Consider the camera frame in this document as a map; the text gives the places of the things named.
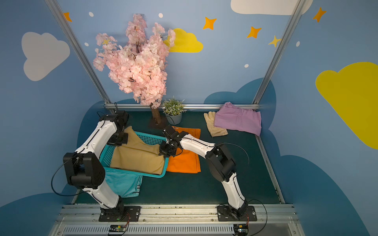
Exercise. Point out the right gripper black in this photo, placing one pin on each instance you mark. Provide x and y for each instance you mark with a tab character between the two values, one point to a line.
166	148

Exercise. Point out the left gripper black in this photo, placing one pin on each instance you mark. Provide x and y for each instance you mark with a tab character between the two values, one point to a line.
118	138

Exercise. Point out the orange pants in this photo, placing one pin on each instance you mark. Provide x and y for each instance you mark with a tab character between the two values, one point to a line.
186	162

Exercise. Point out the beige pants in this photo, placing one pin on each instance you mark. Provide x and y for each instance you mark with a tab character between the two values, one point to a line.
137	156

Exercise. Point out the teal plastic basket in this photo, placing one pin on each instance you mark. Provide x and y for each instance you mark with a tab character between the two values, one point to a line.
107	153

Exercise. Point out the teal pants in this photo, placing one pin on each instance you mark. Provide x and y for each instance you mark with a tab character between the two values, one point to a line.
122	183

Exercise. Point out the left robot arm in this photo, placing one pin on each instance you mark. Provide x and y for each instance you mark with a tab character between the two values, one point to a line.
84	170

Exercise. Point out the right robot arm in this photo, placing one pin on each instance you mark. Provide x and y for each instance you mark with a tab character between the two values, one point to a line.
221	164

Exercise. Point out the purple folded garment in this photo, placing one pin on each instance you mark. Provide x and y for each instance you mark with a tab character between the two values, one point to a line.
232	117

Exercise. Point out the small potted green plant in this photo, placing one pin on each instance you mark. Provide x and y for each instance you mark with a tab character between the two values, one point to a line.
173	109

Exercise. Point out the cream glove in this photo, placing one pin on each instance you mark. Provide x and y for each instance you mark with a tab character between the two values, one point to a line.
210	122

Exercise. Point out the pink blossom artificial tree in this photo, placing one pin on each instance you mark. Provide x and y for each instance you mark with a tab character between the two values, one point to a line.
139	66

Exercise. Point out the left circuit board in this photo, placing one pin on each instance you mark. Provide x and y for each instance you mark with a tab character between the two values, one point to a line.
117	229

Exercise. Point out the circuit board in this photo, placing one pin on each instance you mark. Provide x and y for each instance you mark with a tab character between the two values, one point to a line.
117	229
240	230

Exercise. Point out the right circuit board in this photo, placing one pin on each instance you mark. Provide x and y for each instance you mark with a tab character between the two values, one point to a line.
240	230

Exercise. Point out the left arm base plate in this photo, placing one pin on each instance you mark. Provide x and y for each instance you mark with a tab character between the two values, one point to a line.
123	214

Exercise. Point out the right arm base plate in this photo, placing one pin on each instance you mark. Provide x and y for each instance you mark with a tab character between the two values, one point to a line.
226	214

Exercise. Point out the aluminium front rail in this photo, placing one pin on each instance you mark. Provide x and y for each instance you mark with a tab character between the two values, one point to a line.
178	220

